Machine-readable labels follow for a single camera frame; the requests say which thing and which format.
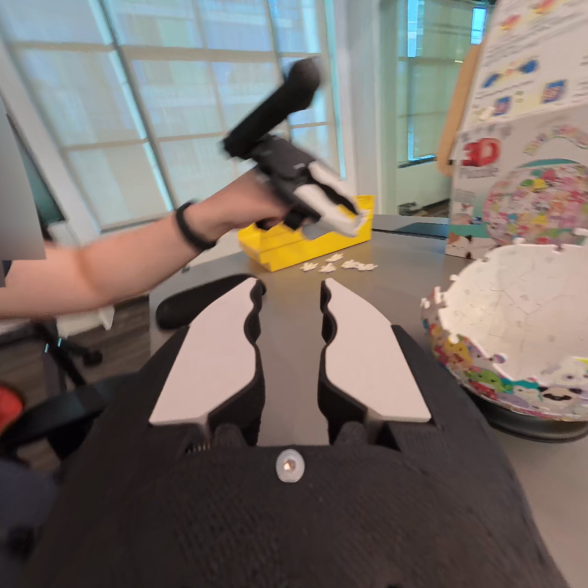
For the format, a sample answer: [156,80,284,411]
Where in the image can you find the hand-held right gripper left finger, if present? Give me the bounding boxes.
[148,277,267,433]

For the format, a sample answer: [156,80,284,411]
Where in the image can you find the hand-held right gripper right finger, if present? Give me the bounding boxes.
[318,277,433,435]

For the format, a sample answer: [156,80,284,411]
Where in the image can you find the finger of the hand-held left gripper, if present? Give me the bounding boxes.
[293,183,369,239]
[309,161,361,214]

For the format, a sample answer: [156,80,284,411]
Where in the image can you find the white puzzle pieces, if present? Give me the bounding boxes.
[300,253,379,274]

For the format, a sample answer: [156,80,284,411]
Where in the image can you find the half-built colourful puzzle ball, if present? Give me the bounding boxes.
[420,230,588,422]

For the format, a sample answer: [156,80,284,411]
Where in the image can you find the black round ball stand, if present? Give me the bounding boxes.
[469,390,588,443]

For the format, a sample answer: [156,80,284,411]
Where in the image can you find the person's left forearm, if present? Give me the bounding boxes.
[0,209,203,321]

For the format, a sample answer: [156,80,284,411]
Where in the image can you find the colourful puzzle box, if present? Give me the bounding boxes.
[445,123,588,260]

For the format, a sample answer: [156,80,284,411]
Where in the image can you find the person's left hand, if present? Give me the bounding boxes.
[201,171,295,240]

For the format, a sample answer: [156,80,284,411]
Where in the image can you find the yellow plastic bin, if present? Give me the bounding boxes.
[237,195,375,273]

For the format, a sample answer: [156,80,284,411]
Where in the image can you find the black padded wrist rest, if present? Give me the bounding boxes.
[155,274,259,330]

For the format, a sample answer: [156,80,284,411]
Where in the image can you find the black wristband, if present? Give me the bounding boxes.
[175,201,217,252]

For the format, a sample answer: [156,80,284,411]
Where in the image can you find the large grid window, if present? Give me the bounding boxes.
[0,0,345,230]

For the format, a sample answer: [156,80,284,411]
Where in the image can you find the narrow window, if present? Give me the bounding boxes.
[397,0,488,168]

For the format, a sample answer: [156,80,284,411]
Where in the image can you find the black office chair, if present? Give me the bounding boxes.
[0,372,138,465]

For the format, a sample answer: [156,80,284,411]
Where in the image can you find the red orange item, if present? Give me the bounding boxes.
[0,385,25,435]

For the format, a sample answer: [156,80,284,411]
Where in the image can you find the wooden board with instruction sheet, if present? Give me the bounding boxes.
[436,0,588,177]

